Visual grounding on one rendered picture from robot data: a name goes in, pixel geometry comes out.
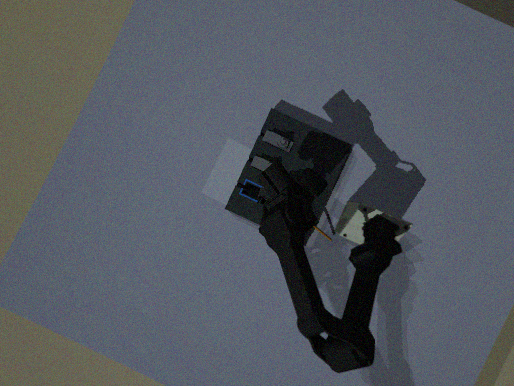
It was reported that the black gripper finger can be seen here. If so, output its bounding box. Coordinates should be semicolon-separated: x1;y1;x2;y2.
293;183;315;203

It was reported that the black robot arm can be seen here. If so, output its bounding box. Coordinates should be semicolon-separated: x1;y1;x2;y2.
256;160;403;373

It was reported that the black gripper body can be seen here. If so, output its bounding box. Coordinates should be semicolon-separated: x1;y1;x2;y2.
294;168;327;199

